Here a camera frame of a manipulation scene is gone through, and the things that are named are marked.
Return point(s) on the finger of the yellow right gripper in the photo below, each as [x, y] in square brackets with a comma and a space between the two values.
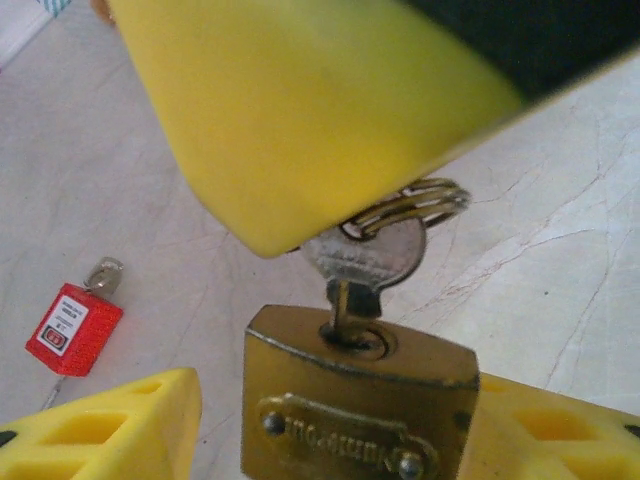
[300, 100]

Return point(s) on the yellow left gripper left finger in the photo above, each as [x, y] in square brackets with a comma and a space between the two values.
[100, 430]

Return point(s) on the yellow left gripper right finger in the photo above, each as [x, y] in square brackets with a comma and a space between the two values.
[550, 435]

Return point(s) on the red plastic padlock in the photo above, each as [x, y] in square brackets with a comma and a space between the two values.
[80, 330]

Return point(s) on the silver square-head key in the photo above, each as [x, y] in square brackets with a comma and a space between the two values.
[105, 275]

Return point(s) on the small silver round-head key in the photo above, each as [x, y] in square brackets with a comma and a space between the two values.
[370, 260]

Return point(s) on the small brass padlock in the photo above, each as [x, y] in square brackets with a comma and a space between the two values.
[350, 390]

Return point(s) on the plaid backdrop cloth panel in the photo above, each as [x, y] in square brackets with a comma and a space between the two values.
[20, 25]

